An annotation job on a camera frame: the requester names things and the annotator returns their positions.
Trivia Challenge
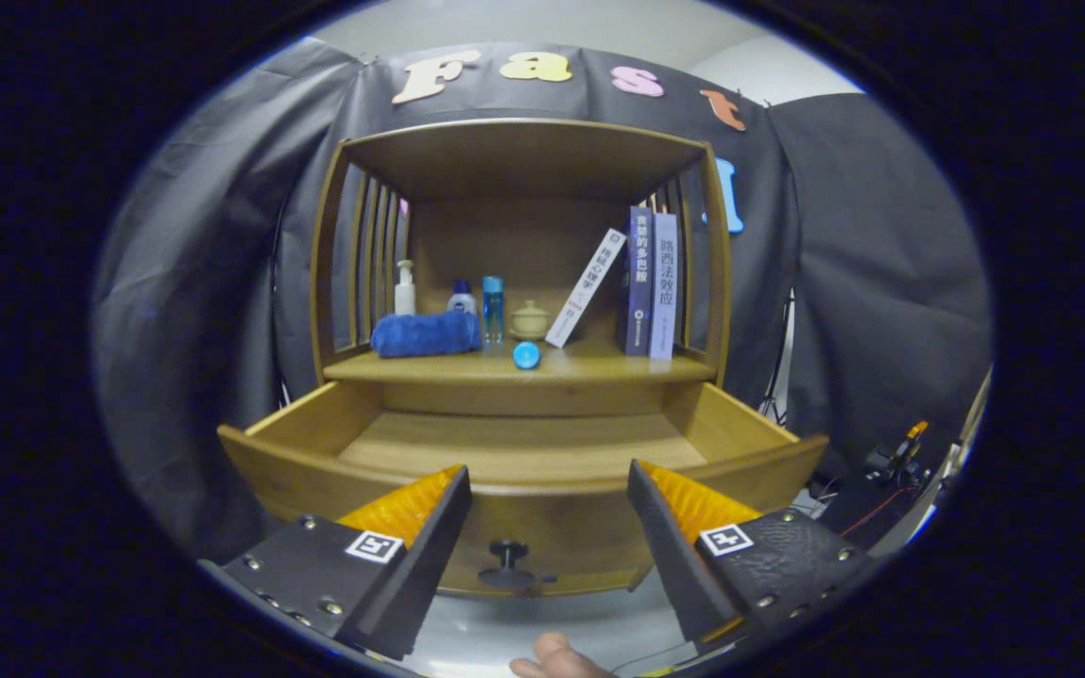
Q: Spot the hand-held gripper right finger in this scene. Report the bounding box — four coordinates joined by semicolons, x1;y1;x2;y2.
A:
625;459;883;649

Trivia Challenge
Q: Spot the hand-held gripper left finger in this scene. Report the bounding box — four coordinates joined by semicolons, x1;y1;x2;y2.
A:
199;463;474;662

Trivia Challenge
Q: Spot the black drawer knob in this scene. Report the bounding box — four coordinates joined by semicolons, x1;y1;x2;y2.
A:
477;539;541;592

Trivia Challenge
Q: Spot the wooden drawer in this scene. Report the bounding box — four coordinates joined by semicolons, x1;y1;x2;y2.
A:
216;379;831;596

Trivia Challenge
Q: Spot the wooden cabinet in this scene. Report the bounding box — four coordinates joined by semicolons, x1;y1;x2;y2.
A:
216;118;831;596

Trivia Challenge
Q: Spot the black side table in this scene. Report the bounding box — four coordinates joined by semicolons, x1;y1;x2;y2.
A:
806;471;939;557

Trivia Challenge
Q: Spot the black light stand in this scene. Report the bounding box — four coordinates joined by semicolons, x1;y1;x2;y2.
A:
757;287;798;425

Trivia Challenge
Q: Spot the rolled blue towel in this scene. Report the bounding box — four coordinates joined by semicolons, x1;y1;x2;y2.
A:
370;310;483;359

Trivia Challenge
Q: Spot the black and orange device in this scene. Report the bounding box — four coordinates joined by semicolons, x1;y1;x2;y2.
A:
863;421;930;486

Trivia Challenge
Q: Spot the clear blue bottle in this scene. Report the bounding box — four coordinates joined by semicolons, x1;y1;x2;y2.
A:
482;275;505;347

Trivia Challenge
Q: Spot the beige lidded teacup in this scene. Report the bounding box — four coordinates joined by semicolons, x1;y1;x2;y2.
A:
510;299;551;341

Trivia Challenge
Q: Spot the lavender book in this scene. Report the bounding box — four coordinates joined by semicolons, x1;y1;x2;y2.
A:
649;213;679;362

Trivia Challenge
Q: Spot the dark blue book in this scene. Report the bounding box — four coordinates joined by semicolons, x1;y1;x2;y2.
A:
624;206;655;357

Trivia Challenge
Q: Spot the white book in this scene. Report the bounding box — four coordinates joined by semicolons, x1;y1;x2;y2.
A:
545;228;627;349

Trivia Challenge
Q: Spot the black backdrop cloth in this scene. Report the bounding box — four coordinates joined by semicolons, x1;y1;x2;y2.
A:
90;38;994;557

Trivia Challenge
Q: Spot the red cable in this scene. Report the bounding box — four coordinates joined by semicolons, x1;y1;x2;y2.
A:
839;485;911;540

